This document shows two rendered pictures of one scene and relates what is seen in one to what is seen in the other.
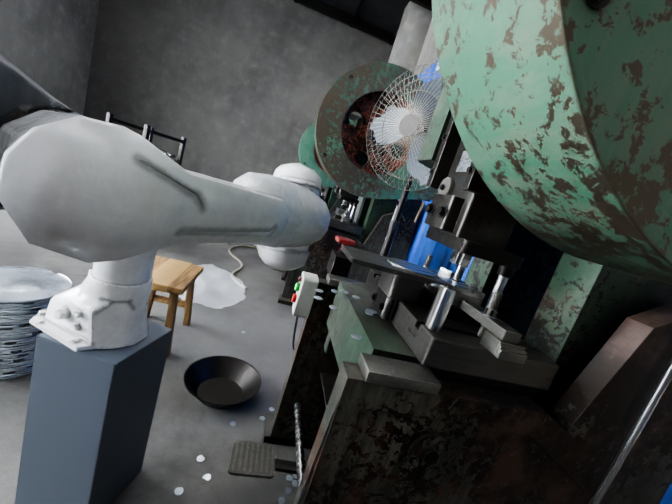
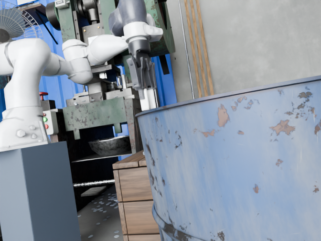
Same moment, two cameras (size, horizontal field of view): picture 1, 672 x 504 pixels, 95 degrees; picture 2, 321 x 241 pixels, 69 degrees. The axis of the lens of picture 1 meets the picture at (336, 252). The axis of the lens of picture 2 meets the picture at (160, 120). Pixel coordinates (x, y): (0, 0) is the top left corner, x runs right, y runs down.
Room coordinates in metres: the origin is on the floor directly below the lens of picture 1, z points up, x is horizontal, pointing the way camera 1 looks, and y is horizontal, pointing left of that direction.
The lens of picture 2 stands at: (-0.15, 1.03, 0.46)
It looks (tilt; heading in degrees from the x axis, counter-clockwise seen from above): 1 degrees up; 293
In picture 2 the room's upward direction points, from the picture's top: 9 degrees counter-clockwise
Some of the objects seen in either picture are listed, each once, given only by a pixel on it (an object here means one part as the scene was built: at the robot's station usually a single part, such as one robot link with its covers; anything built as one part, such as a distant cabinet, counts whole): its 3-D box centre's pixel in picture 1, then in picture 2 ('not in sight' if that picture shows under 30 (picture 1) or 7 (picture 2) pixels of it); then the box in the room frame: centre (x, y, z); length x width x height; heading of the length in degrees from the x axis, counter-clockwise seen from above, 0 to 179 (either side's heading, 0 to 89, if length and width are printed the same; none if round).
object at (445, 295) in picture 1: (440, 306); (123, 81); (0.59, -0.23, 0.75); 0.03 x 0.03 x 0.10; 13
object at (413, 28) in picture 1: (379, 133); not in sight; (6.02, -0.10, 2.15); 0.42 x 0.40 x 4.30; 103
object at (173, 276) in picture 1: (161, 303); not in sight; (1.34, 0.71, 0.16); 0.34 x 0.24 x 0.34; 12
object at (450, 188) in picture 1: (479, 177); (97, 46); (0.78, -0.28, 1.04); 0.17 x 0.15 x 0.30; 103
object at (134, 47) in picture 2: not in sight; (140, 55); (0.20, 0.30, 0.70); 0.08 x 0.07 x 0.09; 80
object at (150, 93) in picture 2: not in sight; (151, 99); (0.19, 0.29, 0.55); 0.03 x 0.01 x 0.07; 170
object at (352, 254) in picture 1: (385, 286); (95, 91); (0.75, -0.15, 0.72); 0.25 x 0.14 x 0.14; 103
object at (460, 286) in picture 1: (449, 287); (105, 88); (0.79, -0.31, 0.76); 0.15 x 0.09 x 0.05; 13
